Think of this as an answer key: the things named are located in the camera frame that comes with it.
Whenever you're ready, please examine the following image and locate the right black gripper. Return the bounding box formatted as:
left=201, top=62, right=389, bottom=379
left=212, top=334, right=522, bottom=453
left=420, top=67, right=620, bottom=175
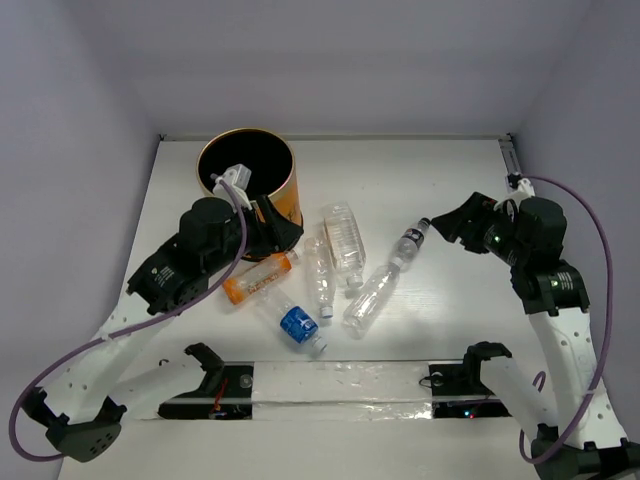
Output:
left=431, top=191, right=529, bottom=267

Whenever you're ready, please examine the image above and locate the slim clear plastic bottle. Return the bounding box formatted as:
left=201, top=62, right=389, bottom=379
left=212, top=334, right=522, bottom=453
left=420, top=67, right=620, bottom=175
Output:
left=304, top=237, right=336, bottom=323

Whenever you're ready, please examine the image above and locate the black label pepsi bottle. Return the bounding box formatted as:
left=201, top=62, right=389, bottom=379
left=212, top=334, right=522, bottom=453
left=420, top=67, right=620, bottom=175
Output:
left=392, top=217, right=431, bottom=267

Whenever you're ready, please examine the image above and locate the orange label plastic bottle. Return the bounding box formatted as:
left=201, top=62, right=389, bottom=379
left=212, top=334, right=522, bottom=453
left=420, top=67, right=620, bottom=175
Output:
left=222, top=250, right=299, bottom=305

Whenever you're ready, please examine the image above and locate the blue label plastic bottle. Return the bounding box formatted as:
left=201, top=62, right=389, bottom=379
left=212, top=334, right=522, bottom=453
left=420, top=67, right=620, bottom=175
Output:
left=256, top=286, right=327, bottom=358

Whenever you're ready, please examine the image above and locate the clear bottle blue cap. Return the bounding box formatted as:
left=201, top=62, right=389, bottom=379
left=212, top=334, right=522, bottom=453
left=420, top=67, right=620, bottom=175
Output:
left=342, top=258, right=404, bottom=339

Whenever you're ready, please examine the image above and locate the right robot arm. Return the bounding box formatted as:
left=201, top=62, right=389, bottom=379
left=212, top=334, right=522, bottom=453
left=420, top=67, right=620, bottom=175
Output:
left=431, top=192, right=639, bottom=479

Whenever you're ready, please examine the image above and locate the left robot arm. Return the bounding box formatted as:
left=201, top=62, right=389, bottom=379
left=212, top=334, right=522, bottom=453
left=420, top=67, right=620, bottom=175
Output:
left=9, top=195, right=303, bottom=463

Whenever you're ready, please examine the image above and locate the orange cylindrical bin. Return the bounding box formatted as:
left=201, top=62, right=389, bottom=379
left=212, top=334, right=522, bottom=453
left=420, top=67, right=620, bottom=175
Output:
left=196, top=128, right=304, bottom=252

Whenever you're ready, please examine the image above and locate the square clear plastic bottle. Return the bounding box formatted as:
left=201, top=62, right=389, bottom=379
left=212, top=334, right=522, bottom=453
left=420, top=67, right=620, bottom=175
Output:
left=322, top=202, right=366, bottom=290

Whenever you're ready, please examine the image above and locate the silver taped base bar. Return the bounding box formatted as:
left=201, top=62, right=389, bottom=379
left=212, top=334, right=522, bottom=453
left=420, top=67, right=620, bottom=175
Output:
left=159, top=361, right=508, bottom=422

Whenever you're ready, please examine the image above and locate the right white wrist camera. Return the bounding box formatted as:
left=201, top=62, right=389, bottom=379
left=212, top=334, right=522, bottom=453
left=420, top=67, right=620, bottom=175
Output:
left=506, top=172, right=535, bottom=204

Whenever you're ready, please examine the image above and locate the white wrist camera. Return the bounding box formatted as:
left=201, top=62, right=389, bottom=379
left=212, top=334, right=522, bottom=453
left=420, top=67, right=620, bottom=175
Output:
left=211, top=164, right=252, bottom=210
left=506, top=172, right=535, bottom=204

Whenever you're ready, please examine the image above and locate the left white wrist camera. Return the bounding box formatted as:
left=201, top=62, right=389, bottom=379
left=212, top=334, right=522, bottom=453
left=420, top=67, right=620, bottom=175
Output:
left=211, top=164, right=252, bottom=210

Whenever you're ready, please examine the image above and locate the aluminium rail right edge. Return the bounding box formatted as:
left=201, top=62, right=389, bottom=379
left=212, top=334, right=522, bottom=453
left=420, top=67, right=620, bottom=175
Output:
left=498, top=134, right=522, bottom=191

